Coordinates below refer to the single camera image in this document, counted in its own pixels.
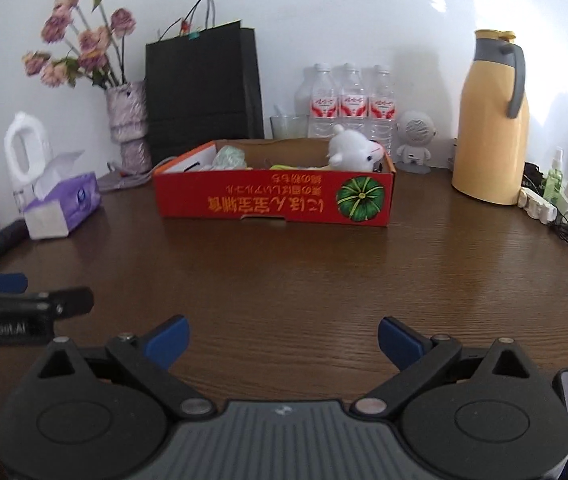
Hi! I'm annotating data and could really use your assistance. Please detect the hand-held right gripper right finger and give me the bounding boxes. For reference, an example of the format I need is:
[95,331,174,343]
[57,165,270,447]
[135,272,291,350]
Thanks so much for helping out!
[351,316,535,418]

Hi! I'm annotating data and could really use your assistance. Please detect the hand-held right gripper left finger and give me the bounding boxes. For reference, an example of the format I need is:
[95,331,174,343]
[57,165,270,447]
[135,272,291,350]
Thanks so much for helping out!
[38,315,215,418]

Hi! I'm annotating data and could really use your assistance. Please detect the red cardboard box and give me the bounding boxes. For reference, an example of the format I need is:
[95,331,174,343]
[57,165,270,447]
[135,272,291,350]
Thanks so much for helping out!
[153,139,395,227]

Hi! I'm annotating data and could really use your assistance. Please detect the iridescent plastic bag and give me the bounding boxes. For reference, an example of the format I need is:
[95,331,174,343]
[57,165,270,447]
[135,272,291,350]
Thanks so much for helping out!
[214,146,247,171]

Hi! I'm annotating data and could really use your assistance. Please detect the white and yellow plush toy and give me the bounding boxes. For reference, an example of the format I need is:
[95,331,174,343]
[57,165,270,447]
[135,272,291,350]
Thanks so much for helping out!
[328,124,385,173]

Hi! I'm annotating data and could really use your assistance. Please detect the dark blue case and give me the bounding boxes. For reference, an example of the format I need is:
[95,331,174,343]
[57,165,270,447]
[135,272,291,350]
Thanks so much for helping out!
[0,220,29,262]

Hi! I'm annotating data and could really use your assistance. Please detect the purple tissue pack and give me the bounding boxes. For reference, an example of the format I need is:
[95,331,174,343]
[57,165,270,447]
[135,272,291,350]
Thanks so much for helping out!
[24,150,102,239]

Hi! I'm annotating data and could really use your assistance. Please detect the white detergent bottle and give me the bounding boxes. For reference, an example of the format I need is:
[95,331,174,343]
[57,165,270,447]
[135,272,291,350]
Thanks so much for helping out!
[5,112,54,196]

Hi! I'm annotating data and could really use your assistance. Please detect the purple stone vase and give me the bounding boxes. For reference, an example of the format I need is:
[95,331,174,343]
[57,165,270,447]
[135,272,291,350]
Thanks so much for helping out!
[105,81,152,172]

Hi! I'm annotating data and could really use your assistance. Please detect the white power strip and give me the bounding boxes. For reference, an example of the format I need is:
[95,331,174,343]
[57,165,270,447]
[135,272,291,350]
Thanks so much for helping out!
[519,185,568,224]

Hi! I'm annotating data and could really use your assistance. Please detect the white round speaker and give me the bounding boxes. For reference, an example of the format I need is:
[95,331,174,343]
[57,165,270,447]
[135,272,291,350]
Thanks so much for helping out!
[395,110,436,174]

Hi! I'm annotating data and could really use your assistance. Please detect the green spray bottle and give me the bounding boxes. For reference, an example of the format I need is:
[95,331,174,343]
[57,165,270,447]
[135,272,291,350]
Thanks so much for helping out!
[544,147,566,206]

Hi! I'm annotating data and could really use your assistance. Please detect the yellow thermos jug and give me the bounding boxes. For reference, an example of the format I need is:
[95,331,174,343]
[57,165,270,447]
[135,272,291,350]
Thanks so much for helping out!
[451,29,531,206]

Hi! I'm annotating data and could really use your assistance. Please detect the clear water bottle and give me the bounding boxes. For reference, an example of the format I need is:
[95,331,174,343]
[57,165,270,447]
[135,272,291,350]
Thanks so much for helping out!
[308,63,339,138]
[368,65,395,156]
[338,62,369,140]

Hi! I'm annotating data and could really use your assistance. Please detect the clear glass cup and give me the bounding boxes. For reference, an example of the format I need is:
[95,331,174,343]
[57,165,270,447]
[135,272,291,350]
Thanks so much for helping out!
[270,105,309,141]

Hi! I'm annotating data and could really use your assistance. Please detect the black paper bag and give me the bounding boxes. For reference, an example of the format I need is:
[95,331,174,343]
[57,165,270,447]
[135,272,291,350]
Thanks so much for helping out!
[145,0,265,163]

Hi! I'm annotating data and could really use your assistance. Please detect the dried pink flowers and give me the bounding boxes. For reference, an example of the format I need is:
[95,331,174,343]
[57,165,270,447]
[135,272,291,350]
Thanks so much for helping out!
[22,0,137,90]

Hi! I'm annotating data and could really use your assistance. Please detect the grey cable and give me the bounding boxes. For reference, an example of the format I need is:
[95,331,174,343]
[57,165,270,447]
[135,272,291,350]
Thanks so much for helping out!
[98,160,157,192]

